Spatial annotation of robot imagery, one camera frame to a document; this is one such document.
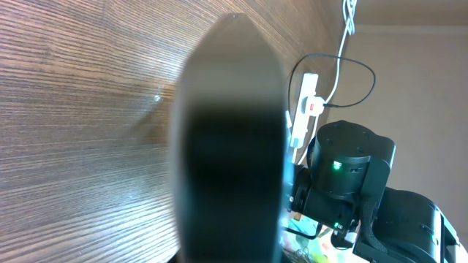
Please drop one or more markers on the blue Galaxy smartphone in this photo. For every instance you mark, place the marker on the blue Galaxy smartphone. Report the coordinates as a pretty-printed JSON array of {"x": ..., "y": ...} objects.
[{"x": 227, "y": 143}]

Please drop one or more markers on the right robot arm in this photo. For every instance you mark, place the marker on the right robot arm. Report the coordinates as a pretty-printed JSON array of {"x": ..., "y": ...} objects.
[{"x": 344, "y": 186}]

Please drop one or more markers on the white USB charger plug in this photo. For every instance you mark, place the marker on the white USB charger plug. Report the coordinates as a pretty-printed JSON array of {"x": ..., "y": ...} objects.
[{"x": 313, "y": 106}]

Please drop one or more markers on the white power strip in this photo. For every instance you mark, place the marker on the white power strip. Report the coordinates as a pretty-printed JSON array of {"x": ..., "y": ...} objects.
[{"x": 302, "y": 113}]

